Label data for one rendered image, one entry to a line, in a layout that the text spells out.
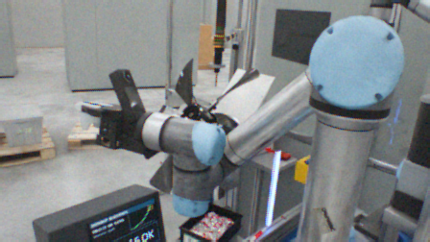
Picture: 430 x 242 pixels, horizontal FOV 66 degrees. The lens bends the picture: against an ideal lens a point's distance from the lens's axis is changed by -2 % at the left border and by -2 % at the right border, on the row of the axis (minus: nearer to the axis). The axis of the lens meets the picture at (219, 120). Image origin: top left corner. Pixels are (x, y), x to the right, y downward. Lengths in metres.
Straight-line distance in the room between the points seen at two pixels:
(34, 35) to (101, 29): 6.82
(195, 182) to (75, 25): 6.17
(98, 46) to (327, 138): 6.40
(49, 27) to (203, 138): 12.85
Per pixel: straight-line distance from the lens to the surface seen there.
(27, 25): 13.37
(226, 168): 0.75
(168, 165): 1.47
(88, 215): 0.77
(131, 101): 0.70
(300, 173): 1.52
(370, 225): 1.25
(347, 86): 0.46
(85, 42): 6.76
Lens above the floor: 1.68
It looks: 18 degrees down
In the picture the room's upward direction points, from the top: 4 degrees clockwise
